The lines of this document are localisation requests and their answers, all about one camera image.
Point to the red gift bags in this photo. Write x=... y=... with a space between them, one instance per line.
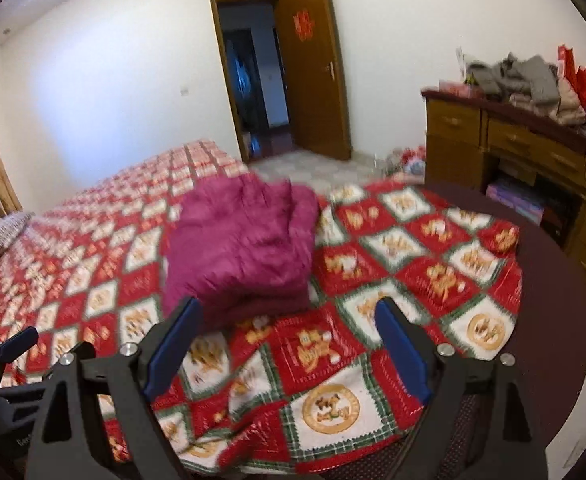
x=580 y=80

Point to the brown door frame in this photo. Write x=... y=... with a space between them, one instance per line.
x=220 y=75

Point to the dark maroon mattress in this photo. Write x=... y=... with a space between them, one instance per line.
x=548 y=310

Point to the brown wooden desk with drawers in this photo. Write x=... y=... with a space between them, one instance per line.
x=518 y=140

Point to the pile of clothes on floor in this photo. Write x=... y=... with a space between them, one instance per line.
x=405 y=160

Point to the red checkered printed bedspread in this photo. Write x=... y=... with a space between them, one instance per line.
x=348 y=270

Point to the grey clothes heap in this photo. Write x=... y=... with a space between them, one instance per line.
x=518 y=77

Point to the brown wooden door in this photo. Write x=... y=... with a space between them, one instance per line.
x=313 y=100

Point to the red paper door decoration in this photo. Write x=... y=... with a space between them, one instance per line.
x=303 y=27

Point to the striped pillow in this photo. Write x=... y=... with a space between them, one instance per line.
x=3 y=235

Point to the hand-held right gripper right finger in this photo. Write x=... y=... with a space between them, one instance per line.
x=403 y=350

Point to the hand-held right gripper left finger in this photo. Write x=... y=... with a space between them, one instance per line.
x=173 y=350

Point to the pink flat box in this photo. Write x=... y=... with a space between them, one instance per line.
x=515 y=202

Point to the magenta padded jacket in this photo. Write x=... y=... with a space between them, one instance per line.
x=243 y=250

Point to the beige folded clothes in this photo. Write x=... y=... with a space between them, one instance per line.
x=563 y=107

